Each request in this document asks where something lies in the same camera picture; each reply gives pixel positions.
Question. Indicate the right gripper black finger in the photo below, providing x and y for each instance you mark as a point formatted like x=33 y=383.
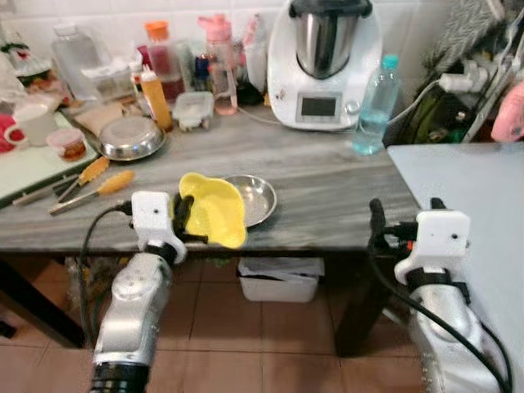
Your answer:
x=377 y=221
x=438 y=205

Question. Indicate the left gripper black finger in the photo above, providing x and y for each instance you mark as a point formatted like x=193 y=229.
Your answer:
x=186 y=214
x=196 y=239

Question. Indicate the yellow plastic bowl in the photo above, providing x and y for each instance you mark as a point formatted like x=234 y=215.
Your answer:
x=217 y=209

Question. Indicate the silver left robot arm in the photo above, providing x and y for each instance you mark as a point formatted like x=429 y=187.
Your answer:
x=135 y=311

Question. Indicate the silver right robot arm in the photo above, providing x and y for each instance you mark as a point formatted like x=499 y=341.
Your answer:
x=442 y=344

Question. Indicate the light grey table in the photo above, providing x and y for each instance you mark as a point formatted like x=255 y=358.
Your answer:
x=483 y=196

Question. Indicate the shallow steel plate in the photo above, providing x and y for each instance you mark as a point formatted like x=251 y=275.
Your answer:
x=255 y=201

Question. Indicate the steel tongs with yellow tips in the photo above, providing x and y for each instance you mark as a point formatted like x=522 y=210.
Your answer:
x=119 y=180
x=97 y=168

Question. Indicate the dark green bag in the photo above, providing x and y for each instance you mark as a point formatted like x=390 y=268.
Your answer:
x=434 y=119

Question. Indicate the white plastic bin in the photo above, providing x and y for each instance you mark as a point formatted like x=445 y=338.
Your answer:
x=278 y=282

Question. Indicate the upturned steel bowl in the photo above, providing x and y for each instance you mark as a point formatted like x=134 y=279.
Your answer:
x=131 y=137

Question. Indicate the clear blue water bottle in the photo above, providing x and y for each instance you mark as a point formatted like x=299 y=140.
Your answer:
x=377 y=115

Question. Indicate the clear lidded food container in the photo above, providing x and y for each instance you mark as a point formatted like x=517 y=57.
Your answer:
x=193 y=108

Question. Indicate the pink rounded object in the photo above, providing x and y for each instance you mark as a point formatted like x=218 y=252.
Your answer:
x=509 y=115

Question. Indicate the yellow squeeze sauce bottle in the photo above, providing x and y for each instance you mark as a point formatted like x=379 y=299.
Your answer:
x=155 y=102

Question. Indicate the white power adapter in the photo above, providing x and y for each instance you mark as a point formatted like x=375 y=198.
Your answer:
x=458 y=82

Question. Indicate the beige paper packet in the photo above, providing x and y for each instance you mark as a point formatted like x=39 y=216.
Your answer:
x=102 y=116

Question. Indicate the small clear food cup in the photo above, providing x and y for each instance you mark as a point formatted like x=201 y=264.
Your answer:
x=67 y=146

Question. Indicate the small black device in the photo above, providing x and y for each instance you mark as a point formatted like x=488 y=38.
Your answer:
x=250 y=94

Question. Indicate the pink drinking bottle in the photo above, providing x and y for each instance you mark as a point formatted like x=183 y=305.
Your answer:
x=221 y=82

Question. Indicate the white green-edged cutting board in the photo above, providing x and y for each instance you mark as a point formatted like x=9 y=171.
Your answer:
x=33 y=164

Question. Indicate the clear tub with paper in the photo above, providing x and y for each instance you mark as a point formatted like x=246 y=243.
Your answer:
x=106 y=82

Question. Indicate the orange-capped clear bottle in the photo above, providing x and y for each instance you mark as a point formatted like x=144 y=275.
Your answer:
x=164 y=61

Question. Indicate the white kitchen cooking machine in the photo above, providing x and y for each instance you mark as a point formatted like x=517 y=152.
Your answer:
x=282 y=82

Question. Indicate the white ceramic mug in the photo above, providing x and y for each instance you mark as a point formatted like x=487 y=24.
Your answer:
x=37 y=124

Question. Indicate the grey patterned cloth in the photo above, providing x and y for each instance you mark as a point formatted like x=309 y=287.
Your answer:
x=471 y=33

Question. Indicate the red plastic bag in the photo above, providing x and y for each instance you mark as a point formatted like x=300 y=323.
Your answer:
x=6 y=135

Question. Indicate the large clear plastic jug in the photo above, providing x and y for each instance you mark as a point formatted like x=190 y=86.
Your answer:
x=75 y=57

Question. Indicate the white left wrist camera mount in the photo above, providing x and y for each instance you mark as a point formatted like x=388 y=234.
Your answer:
x=151 y=217

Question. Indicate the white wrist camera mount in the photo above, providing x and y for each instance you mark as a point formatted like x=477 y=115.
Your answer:
x=151 y=217
x=442 y=237

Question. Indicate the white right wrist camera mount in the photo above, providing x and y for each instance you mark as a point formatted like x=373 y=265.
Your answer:
x=442 y=237

